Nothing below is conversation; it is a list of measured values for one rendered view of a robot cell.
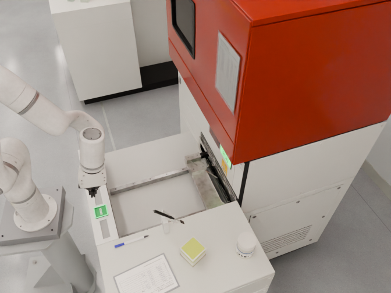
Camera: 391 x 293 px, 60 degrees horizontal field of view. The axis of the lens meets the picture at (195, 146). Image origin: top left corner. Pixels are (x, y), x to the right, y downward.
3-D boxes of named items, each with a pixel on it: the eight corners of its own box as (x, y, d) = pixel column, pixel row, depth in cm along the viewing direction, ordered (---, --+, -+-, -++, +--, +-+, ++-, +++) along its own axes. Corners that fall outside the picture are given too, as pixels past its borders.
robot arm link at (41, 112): (25, 86, 112) (93, 138, 131) (12, 118, 101) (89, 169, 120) (43, 72, 109) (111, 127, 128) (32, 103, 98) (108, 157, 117)
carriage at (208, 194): (198, 157, 183) (198, 154, 181) (226, 213, 160) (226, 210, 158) (184, 161, 181) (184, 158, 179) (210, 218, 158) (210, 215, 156)
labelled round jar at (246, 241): (248, 240, 139) (251, 229, 131) (256, 256, 134) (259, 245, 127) (232, 246, 137) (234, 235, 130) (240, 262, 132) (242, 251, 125)
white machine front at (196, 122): (182, 108, 214) (181, 52, 184) (239, 215, 163) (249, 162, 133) (178, 109, 213) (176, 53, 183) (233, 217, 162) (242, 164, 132)
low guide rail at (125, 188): (203, 165, 183) (203, 161, 181) (204, 168, 182) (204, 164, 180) (110, 192, 171) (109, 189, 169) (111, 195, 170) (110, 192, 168)
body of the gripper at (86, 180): (104, 154, 129) (104, 174, 137) (76, 158, 125) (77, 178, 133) (108, 170, 125) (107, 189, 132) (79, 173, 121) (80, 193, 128)
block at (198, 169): (204, 166, 175) (204, 163, 173) (206, 171, 173) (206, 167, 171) (189, 171, 173) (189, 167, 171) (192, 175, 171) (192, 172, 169)
